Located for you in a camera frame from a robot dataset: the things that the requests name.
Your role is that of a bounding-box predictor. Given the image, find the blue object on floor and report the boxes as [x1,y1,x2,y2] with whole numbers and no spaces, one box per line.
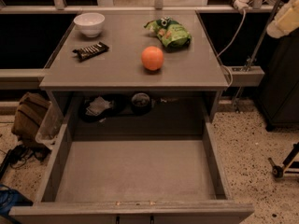
[0,184,33,224]

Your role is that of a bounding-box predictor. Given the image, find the black wheeled stand base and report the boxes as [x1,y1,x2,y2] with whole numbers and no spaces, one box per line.
[268,143,299,178]

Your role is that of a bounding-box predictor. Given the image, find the metal tripod pole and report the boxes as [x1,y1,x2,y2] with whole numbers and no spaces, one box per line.
[232,0,281,113]

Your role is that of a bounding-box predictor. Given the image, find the clear plastic bin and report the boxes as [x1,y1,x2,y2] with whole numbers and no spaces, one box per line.
[36,104,63,149]

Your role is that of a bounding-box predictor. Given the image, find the white ceramic bowl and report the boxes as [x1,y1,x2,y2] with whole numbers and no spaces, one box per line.
[74,12,105,37]

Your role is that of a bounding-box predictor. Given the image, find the open grey top drawer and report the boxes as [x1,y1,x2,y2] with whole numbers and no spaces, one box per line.
[8,91,255,224]

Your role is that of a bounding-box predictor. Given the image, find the white power cable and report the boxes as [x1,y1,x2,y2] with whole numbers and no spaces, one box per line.
[216,7,247,87]

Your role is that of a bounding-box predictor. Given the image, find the brown backpack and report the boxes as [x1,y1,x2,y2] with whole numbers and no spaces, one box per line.
[11,92,50,148]

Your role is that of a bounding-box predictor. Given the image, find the orange fruit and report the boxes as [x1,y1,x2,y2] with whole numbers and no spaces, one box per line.
[141,46,164,71]

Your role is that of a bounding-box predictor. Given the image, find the dark chocolate bar wrapper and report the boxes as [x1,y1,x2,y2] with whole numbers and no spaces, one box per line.
[73,42,109,61]

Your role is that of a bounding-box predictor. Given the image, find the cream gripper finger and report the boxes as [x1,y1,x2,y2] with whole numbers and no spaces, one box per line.
[266,0,299,38]

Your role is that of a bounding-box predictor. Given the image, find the white power strip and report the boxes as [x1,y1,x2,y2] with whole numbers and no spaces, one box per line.
[222,0,252,15]

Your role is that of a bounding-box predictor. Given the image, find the black cables on floor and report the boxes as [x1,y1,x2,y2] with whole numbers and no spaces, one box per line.
[0,143,51,180]

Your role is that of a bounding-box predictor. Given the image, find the green chip bag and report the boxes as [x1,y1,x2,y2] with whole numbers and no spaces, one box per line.
[144,17,192,48]

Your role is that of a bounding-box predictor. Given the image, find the grey cabinet counter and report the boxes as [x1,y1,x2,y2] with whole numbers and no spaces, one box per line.
[38,8,230,123]

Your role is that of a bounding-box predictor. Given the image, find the black bag with papers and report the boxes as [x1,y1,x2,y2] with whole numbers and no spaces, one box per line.
[78,94,126,123]

